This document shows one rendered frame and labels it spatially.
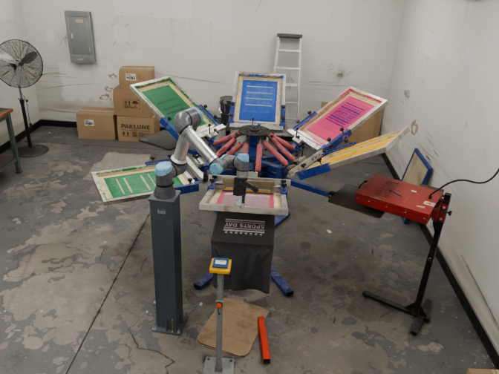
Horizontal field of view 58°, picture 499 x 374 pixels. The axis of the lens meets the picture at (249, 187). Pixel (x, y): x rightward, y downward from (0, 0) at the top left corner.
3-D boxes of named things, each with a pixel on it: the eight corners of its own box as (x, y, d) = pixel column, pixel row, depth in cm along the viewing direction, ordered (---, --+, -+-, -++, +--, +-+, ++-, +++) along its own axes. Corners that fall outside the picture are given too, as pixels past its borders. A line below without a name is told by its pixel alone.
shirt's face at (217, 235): (273, 245, 313) (273, 245, 313) (211, 241, 314) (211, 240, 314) (274, 211, 356) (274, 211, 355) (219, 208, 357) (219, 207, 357)
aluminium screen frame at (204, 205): (287, 215, 293) (288, 210, 292) (198, 209, 295) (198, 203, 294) (284, 191, 370) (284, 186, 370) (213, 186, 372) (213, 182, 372)
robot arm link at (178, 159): (161, 173, 322) (179, 107, 291) (174, 166, 333) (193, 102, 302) (174, 182, 318) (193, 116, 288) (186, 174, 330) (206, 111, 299)
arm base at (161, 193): (151, 198, 313) (150, 185, 309) (157, 188, 327) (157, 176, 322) (171, 200, 312) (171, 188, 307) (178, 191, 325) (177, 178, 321)
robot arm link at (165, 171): (151, 182, 313) (151, 165, 307) (164, 176, 323) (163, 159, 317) (165, 187, 307) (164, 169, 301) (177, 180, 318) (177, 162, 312)
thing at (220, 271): (232, 383, 322) (236, 275, 279) (201, 381, 323) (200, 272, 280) (235, 359, 342) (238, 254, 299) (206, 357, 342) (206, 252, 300)
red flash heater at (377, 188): (445, 205, 368) (448, 191, 362) (431, 228, 333) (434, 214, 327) (373, 184, 397) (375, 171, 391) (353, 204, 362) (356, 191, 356)
